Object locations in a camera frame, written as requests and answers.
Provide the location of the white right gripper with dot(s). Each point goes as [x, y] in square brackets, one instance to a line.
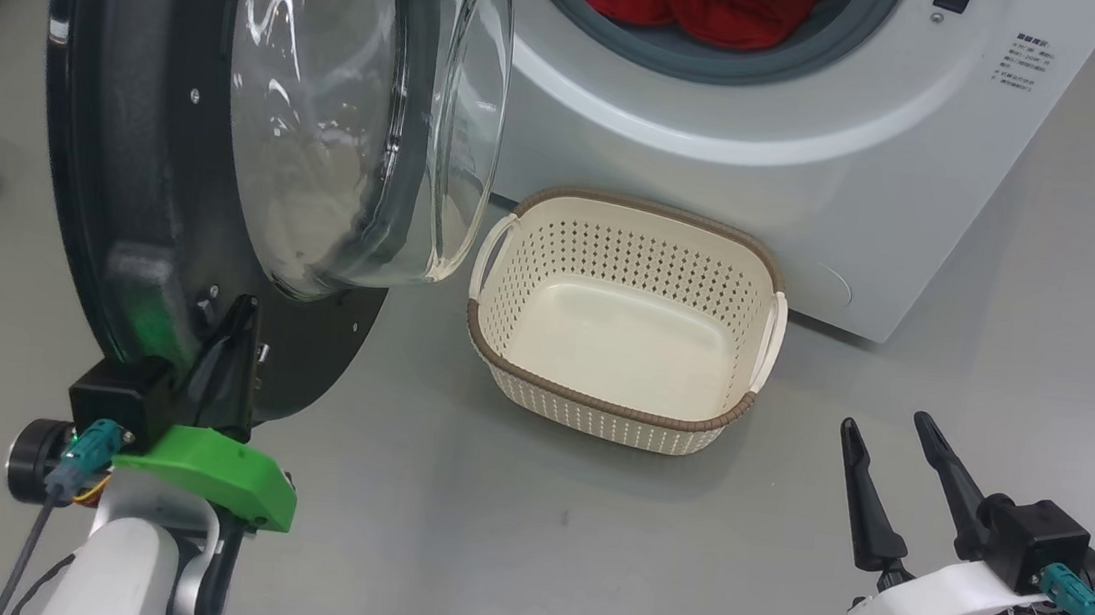
[931, 606]

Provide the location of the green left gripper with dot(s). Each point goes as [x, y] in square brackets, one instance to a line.
[210, 471]

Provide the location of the black glass washing machine door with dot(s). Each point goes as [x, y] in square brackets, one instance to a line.
[120, 156]

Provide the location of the red shorts with white stripes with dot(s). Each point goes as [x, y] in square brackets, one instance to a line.
[736, 14]

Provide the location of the cream perforated laundry basket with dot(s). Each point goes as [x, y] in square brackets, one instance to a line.
[623, 355]

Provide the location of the white front-load washing machine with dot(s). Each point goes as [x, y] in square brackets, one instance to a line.
[722, 164]

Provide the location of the grey rubber door gasket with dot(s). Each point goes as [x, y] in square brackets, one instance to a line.
[692, 60]

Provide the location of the round filter cover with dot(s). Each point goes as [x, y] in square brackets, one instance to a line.
[825, 289]

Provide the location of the printed text label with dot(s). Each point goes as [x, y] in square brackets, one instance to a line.
[1023, 64]

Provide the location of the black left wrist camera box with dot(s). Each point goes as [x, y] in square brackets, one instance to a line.
[111, 401]

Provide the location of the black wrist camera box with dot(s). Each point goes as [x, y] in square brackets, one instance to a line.
[111, 401]
[1037, 541]

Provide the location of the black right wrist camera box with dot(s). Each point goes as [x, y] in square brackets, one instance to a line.
[1037, 541]

